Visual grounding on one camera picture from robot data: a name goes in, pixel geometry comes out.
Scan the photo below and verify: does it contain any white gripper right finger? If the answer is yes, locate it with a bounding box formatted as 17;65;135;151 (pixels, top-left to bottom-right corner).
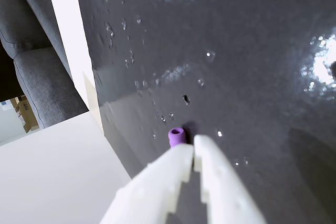
193;134;268;224

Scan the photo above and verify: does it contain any grey fabric chair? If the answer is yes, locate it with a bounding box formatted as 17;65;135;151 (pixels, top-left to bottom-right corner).
0;0;90;130

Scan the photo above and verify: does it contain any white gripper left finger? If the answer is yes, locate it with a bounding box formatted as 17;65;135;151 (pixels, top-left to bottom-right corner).
99;144;195;224

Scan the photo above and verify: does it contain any black table mat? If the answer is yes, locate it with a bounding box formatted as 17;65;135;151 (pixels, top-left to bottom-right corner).
72;0;336;224

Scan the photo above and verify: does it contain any brown cardboard box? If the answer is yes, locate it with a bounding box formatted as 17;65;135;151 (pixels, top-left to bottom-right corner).
14;95;40;133

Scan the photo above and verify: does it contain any purple rubber pen grip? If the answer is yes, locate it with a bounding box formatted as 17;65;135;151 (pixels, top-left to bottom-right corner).
167;127;186;148

